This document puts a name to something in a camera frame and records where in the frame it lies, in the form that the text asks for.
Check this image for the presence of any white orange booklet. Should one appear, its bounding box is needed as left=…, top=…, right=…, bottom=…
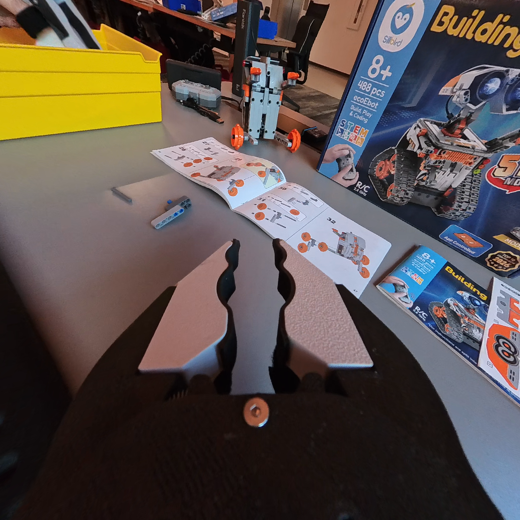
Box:
left=478, top=277, right=520, bottom=404

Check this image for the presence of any yellow plastic bin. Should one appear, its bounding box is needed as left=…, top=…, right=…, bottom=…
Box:
left=0, top=23, right=163, bottom=141

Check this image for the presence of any small colourful booklet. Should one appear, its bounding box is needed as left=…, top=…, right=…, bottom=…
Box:
left=376, top=246, right=493, bottom=366

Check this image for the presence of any long wooden office table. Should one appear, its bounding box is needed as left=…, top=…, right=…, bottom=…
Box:
left=122, top=0, right=298, bottom=51

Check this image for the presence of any grey battery box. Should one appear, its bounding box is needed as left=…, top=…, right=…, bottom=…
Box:
left=170, top=79, right=222, bottom=109

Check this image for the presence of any blue toy robot box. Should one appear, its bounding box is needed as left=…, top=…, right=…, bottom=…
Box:
left=317, top=0, right=520, bottom=277

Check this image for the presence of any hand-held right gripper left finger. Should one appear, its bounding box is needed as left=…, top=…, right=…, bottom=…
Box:
left=138, top=238, right=241, bottom=384

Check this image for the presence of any grey orange robot model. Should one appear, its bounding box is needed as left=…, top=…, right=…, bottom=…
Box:
left=230, top=57, right=302, bottom=153

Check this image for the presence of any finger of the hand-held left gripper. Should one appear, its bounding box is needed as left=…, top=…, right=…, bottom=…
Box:
left=45, top=0, right=102, bottom=49

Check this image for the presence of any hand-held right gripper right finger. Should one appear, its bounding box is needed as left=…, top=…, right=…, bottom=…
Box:
left=270, top=238, right=375, bottom=384

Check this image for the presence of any black office chair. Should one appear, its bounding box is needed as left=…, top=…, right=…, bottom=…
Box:
left=285, top=0, right=330, bottom=83

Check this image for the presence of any small black module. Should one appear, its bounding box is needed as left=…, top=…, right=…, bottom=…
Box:
left=301, top=125, right=329, bottom=153

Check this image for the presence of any open white instruction booklet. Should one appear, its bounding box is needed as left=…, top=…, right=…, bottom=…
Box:
left=151, top=138, right=392, bottom=298

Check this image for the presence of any grey desk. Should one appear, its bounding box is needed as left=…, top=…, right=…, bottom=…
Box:
left=0, top=82, right=520, bottom=520

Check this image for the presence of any grey beam with blue pin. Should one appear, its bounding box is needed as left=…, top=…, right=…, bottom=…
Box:
left=151, top=196, right=193, bottom=230

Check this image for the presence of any black flat box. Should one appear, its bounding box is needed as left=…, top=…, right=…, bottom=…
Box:
left=166, top=60, right=222, bottom=88

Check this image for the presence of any black cable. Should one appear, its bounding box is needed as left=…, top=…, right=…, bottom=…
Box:
left=181, top=96, right=226, bottom=125

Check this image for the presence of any person's left hand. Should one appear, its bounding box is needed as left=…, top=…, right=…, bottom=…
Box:
left=0, top=0, right=23, bottom=30

